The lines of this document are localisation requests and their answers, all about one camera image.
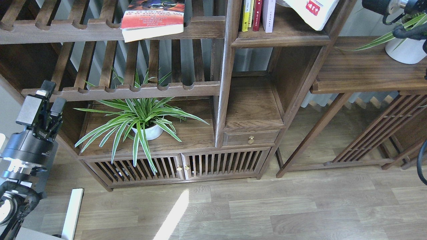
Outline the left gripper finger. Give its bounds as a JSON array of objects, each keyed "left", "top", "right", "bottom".
[
  {"left": 36, "top": 80, "right": 56, "bottom": 99},
  {"left": 50, "top": 97, "right": 66, "bottom": 117}
]

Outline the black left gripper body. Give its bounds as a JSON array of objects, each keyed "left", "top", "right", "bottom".
[{"left": 2, "top": 95, "right": 63, "bottom": 166}]

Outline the red orange cover book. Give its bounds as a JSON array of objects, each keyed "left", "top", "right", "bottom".
[{"left": 121, "top": 0, "right": 185, "bottom": 43}]

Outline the pale lilac white book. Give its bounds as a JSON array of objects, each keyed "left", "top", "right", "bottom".
[{"left": 262, "top": 0, "right": 276, "bottom": 33}]

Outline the large white book red stamp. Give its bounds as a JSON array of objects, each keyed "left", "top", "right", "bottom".
[{"left": 276, "top": 0, "right": 339, "bottom": 31}]

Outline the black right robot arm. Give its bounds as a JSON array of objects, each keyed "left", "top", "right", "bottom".
[{"left": 359, "top": 0, "right": 427, "bottom": 52}]

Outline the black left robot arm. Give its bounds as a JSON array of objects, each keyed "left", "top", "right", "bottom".
[{"left": 1, "top": 80, "right": 66, "bottom": 240}]

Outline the white table leg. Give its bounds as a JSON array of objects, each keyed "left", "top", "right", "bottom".
[{"left": 61, "top": 188, "right": 84, "bottom": 240}]

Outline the spider plant white pot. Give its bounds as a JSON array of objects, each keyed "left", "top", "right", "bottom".
[{"left": 75, "top": 97, "right": 205, "bottom": 173}]

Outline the dark wooden bookshelf cabinet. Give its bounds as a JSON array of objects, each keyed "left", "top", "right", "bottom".
[{"left": 1, "top": 0, "right": 356, "bottom": 191}]

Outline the left slatted cabinet door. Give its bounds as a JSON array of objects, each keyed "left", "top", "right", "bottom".
[{"left": 84, "top": 155, "right": 185, "bottom": 188}]

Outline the slatted cabinet door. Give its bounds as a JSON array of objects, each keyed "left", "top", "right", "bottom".
[
  {"left": 181, "top": 147, "right": 270, "bottom": 181},
  {"left": 84, "top": 155, "right": 185, "bottom": 188}
]

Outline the right slatted cabinet door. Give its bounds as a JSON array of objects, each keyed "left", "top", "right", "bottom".
[{"left": 181, "top": 147, "right": 270, "bottom": 181}]

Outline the small drawer brass knob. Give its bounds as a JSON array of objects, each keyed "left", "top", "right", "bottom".
[{"left": 222, "top": 129, "right": 281, "bottom": 147}]

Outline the yellow upright book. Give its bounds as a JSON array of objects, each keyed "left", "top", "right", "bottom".
[{"left": 241, "top": 0, "right": 251, "bottom": 32}]

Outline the cream thin upright book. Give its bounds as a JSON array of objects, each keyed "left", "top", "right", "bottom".
[{"left": 248, "top": 0, "right": 255, "bottom": 28}]

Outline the dark red upright book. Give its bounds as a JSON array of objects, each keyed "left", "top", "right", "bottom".
[{"left": 252, "top": 0, "right": 263, "bottom": 32}]

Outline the wooden side table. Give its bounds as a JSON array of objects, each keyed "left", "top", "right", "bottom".
[{"left": 276, "top": 37, "right": 426, "bottom": 178}]

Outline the potted plant white pot right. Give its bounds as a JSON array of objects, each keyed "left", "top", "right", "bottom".
[{"left": 354, "top": 21, "right": 426, "bottom": 64}]

